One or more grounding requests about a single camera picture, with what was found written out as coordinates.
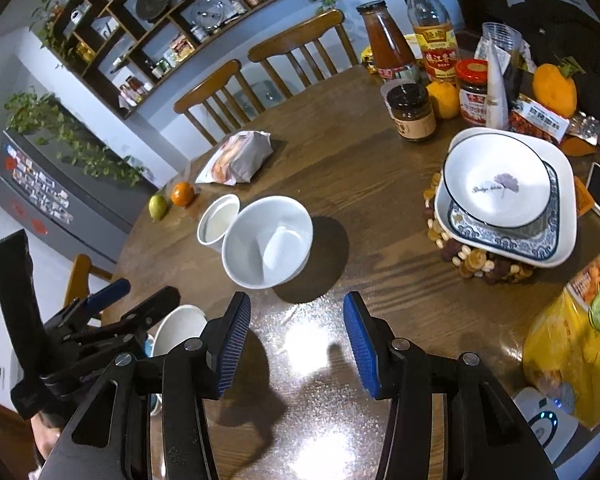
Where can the orange fruit with leaf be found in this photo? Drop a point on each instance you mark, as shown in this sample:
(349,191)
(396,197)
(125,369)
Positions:
(554,88)

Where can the patterned square plate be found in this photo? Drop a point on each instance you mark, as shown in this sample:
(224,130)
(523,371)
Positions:
(182,323)

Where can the patterned square dish on trivet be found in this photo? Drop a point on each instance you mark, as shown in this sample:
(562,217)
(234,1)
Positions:
(546,242)

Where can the beaded wooden trivet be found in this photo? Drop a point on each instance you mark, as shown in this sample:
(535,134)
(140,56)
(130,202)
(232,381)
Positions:
(470,262)

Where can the orange tangerine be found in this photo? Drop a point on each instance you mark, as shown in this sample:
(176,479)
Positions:
(183,194)

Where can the red chili jar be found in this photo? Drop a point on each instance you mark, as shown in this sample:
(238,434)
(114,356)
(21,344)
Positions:
(472,81)

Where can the wooden chair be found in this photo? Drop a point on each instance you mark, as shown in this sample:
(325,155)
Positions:
(212,94)
(78,287)
(297,38)

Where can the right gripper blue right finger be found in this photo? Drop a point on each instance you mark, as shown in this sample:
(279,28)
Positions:
(369,340)

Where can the lemon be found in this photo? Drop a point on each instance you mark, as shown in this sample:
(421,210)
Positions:
(445,99)

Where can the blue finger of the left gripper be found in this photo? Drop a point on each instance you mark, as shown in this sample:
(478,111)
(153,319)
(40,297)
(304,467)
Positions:
(107,296)
(152,310)

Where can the wooden chair back left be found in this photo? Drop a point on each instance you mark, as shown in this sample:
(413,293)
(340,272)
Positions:
(212,94)

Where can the white electronic device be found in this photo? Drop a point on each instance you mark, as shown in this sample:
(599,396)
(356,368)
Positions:
(551,424)

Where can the grey refrigerator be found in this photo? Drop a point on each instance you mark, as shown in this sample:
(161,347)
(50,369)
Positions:
(68,210)

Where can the white bowl with flower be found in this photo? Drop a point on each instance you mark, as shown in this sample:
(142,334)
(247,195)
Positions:
(497,180)

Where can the white ceramic cup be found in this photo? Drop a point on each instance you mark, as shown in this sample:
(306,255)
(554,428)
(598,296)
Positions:
(216,220)

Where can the wooden chair back right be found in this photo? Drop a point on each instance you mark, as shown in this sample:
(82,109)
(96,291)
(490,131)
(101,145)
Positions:
(297,38)

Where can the green pear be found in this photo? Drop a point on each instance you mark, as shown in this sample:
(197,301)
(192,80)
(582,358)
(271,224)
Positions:
(158,206)

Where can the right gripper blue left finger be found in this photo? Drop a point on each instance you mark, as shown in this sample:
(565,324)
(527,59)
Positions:
(224,339)

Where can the yellow chips bag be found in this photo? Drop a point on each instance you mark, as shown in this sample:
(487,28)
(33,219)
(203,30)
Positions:
(561,356)

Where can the wooden wall shelf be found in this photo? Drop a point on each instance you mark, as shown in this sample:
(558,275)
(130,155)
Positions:
(123,49)

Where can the medium white bowl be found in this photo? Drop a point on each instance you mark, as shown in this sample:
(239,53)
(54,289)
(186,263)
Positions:
(282,255)

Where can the person's hand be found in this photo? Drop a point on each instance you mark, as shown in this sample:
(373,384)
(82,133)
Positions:
(45,437)

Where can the white snack bag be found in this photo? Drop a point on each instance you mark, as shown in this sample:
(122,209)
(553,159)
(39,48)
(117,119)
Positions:
(238,159)

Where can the large white bowl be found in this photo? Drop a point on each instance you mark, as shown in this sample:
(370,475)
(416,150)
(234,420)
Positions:
(254,225)

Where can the clear plastic cup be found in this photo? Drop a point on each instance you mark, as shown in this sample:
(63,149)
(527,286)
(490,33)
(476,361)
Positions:
(507,42)

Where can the dark sauce jar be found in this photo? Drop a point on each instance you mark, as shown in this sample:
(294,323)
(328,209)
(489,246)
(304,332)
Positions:
(411,111)

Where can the red sauce bottle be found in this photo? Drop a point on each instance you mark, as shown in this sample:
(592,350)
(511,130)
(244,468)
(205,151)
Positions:
(393,57)

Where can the hanging green vine plant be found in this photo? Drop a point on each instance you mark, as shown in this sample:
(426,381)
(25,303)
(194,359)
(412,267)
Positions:
(31,113)

